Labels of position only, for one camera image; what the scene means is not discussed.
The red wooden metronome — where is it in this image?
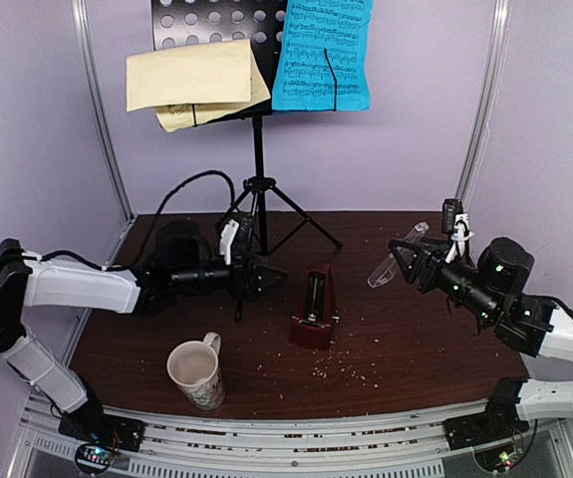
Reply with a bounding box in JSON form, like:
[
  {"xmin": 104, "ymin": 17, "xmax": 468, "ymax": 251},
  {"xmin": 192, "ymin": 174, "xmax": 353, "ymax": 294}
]
[{"xmin": 289, "ymin": 264, "xmax": 339, "ymax": 351}]

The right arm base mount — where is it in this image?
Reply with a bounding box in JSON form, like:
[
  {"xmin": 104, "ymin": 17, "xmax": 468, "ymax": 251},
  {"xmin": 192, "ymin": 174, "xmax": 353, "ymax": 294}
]
[{"xmin": 442, "ymin": 410, "xmax": 538, "ymax": 475}]

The yellow sheet music page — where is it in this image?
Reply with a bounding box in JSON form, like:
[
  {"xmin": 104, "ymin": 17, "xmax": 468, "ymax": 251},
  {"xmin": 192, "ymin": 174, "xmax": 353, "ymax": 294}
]
[{"xmin": 126, "ymin": 39, "xmax": 271, "ymax": 132}]

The black music stand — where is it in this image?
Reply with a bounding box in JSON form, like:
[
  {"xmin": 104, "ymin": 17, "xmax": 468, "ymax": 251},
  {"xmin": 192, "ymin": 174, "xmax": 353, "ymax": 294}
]
[{"xmin": 149, "ymin": 0, "xmax": 343, "ymax": 323}]

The blue sheet music page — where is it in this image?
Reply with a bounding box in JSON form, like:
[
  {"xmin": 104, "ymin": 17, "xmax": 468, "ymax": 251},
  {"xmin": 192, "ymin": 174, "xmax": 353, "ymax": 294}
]
[{"xmin": 272, "ymin": 0, "xmax": 374, "ymax": 112}]

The right aluminium corner post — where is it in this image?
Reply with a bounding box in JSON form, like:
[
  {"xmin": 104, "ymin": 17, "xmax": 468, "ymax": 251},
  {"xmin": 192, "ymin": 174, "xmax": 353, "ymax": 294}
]
[{"xmin": 455, "ymin": 0, "xmax": 511, "ymax": 211}]

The white ceramic mug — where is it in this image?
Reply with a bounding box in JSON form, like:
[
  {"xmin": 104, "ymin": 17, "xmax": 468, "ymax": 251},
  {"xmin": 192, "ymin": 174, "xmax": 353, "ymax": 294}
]
[{"xmin": 166, "ymin": 332, "xmax": 225, "ymax": 411}]

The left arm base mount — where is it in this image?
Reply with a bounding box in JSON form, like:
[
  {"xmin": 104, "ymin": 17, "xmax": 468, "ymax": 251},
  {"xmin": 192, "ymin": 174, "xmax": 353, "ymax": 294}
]
[{"xmin": 58, "ymin": 412, "xmax": 145, "ymax": 476}]

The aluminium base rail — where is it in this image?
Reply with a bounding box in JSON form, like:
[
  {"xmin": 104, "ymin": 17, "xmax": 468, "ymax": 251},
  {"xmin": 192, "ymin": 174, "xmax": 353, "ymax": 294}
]
[{"xmin": 3, "ymin": 393, "xmax": 573, "ymax": 477}]

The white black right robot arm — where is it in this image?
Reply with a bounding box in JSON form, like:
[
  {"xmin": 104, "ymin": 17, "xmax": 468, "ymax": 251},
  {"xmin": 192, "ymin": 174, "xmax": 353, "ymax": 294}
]
[{"xmin": 389, "ymin": 237, "xmax": 573, "ymax": 440}]

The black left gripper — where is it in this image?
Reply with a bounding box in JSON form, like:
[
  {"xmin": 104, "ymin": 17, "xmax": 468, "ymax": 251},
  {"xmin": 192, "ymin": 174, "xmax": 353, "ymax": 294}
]
[{"xmin": 172, "ymin": 246, "xmax": 289, "ymax": 304}]

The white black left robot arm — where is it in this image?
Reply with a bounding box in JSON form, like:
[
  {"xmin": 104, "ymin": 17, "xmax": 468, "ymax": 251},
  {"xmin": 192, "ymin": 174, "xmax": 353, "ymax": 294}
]
[{"xmin": 0, "ymin": 217, "xmax": 287, "ymax": 442}]

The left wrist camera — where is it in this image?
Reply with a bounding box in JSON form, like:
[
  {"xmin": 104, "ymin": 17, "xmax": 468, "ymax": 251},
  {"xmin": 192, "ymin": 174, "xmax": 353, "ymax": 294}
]
[{"xmin": 218, "ymin": 213, "xmax": 254, "ymax": 266}]

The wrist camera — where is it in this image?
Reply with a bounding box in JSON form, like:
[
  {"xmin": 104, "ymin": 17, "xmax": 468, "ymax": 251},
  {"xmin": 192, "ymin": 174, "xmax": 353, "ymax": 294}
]
[
  {"xmin": 441, "ymin": 198, "xmax": 474, "ymax": 266},
  {"xmin": 218, "ymin": 213, "xmax": 254, "ymax": 266}
]

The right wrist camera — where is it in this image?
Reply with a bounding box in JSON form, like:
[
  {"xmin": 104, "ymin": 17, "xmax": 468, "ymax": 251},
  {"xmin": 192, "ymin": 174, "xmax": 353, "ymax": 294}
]
[{"xmin": 441, "ymin": 198, "xmax": 474, "ymax": 266}]

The aluminium corner post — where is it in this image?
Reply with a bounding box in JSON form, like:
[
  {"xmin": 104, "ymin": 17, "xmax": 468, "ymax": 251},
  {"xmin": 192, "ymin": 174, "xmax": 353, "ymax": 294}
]
[
  {"xmin": 455, "ymin": 0, "xmax": 511, "ymax": 211},
  {"xmin": 70, "ymin": 0, "xmax": 136, "ymax": 223}
]

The clear plastic metronome cover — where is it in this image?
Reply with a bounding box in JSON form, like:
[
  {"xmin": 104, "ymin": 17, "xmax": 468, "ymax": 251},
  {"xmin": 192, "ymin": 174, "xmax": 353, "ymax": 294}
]
[{"xmin": 367, "ymin": 221, "xmax": 430, "ymax": 289}]

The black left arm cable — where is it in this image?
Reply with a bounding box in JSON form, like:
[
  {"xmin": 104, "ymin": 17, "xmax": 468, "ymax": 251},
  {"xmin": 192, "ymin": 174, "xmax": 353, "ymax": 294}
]
[{"xmin": 36, "ymin": 169, "xmax": 237, "ymax": 273}]

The left aluminium corner post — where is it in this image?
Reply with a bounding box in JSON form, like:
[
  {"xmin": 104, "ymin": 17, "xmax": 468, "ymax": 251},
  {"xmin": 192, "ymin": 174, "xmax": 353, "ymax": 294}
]
[{"xmin": 70, "ymin": 0, "xmax": 136, "ymax": 223}]

